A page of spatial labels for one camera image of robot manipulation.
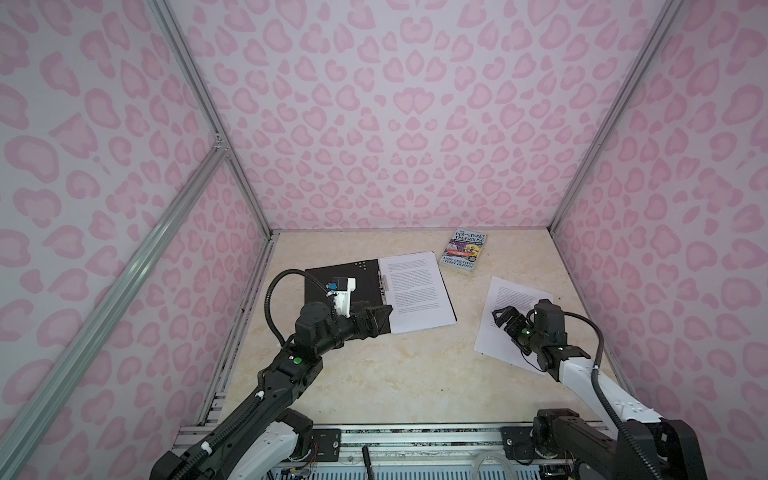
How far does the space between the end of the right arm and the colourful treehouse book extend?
0.96 ft

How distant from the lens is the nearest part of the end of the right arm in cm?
63

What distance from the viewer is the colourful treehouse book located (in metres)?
1.09
